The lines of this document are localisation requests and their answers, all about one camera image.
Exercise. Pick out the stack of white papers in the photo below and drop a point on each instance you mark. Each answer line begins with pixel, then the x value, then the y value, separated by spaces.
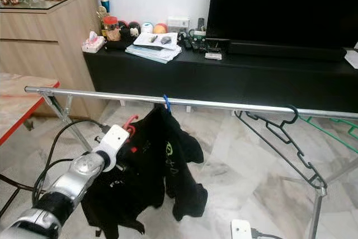
pixel 151 52

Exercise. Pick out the red clothes hanger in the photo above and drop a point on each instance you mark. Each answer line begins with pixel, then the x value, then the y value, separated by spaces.
pixel 130 127

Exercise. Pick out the light wooden cabinet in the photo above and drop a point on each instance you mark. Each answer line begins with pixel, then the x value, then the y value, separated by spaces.
pixel 33 43

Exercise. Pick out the black television console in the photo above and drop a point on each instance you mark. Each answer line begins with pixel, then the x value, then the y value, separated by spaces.
pixel 257 85

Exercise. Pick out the black clothes hanger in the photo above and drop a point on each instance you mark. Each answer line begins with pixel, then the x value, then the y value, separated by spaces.
pixel 296 115

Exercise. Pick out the black soundbar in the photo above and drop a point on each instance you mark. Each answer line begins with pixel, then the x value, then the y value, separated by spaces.
pixel 285 51

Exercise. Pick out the white and blue ball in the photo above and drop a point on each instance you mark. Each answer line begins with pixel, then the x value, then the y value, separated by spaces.
pixel 146 28

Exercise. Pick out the red lidded jar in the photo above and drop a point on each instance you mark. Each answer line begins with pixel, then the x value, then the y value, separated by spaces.
pixel 111 28

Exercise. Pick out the orange ball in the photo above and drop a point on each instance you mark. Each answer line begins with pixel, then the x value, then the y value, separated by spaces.
pixel 160 28

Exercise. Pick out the black flat television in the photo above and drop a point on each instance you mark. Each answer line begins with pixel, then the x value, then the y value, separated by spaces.
pixel 279 4

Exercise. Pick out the small white device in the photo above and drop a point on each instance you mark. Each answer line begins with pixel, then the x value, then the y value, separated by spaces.
pixel 215 56

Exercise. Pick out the grey computer mouse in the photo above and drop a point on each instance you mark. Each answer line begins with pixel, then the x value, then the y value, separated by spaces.
pixel 165 40

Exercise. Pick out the blue clothes hanger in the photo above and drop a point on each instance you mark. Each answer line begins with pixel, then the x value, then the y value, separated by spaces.
pixel 166 103

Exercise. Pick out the white paper sheet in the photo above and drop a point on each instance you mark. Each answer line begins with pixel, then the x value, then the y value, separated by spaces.
pixel 352 60

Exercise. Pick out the black shirt with green logo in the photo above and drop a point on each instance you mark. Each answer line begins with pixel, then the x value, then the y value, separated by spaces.
pixel 187 183

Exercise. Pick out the green clothes hanger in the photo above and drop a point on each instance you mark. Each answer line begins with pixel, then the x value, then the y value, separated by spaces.
pixel 330 135

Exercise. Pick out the black plush toy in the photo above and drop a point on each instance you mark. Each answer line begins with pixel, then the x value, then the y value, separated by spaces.
pixel 128 31

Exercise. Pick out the marble table with red edge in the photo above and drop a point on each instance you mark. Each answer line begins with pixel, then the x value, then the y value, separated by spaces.
pixel 22 99

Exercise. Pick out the black remote control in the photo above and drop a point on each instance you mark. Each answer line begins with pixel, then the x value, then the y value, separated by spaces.
pixel 186 43

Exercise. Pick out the pink tissue box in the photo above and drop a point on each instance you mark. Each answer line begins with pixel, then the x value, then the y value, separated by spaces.
pixel 94 43

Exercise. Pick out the silver metal clothes rack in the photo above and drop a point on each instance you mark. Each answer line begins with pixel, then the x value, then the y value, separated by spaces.
pixel 212 103

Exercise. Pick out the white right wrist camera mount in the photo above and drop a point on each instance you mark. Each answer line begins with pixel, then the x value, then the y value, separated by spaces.
pixel 241 229

